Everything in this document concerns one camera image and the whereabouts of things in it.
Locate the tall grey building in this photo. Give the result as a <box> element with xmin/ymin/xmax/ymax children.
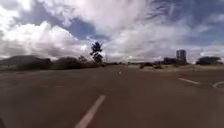
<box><xmin>175</xmin><ymin>49</ymin><xmax>187</xmax><ymax>64</ymax></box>

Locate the row of dark bushes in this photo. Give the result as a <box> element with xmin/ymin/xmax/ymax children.
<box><xmin>0</xmin><ymin>55</ymin><xmax>108</xmax><ymax>71</ymax></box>

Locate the dark tree clump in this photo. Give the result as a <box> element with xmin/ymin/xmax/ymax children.
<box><xmin>195</xmin><ymin>56</ymin><xmax>224</xmax><ymax>66</ymax></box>

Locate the tall dark tree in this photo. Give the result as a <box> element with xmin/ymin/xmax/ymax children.
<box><xmin>89</xmin><ymin>41</ymin><xmax>104</xmax><ymax>66</ymax></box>

